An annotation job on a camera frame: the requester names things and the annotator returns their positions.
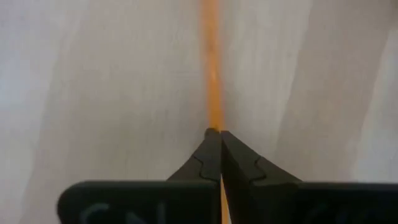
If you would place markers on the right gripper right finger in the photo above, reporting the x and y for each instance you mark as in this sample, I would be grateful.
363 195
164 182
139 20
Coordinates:
280 202

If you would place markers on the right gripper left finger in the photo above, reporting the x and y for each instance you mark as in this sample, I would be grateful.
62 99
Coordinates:
186 202

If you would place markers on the yellow pencil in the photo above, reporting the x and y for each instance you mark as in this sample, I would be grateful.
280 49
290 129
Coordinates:
213 77

